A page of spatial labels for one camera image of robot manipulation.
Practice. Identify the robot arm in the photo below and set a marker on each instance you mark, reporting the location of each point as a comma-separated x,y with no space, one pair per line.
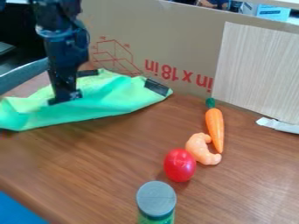
58,14

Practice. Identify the green cloth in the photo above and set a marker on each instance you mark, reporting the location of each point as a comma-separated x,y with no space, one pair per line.
113,97

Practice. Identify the red toy tomato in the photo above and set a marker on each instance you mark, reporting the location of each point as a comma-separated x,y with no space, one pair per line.
179,165

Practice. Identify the cardboard box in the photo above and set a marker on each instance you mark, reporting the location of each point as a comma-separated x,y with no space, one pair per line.
171,43

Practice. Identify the orange toy carrot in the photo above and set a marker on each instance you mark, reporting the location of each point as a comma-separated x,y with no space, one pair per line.
215,125

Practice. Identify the orange toy croissant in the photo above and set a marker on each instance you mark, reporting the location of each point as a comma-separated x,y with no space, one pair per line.
200,150

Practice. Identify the white and blue box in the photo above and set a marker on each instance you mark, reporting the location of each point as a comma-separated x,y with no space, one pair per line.
268,11

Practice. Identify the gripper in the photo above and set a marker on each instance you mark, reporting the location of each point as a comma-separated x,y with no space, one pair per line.
65,51

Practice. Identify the light wooden board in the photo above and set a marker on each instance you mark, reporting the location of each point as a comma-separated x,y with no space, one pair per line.
259,68

